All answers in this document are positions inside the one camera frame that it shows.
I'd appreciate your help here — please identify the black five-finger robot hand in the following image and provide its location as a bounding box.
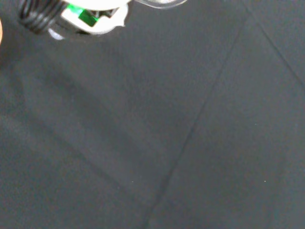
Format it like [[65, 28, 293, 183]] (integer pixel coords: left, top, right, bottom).
[[18, 0, 131, 41]]

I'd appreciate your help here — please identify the black bench cloth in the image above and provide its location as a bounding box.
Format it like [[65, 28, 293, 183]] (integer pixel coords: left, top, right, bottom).
[[0, 0, 305, 229]]

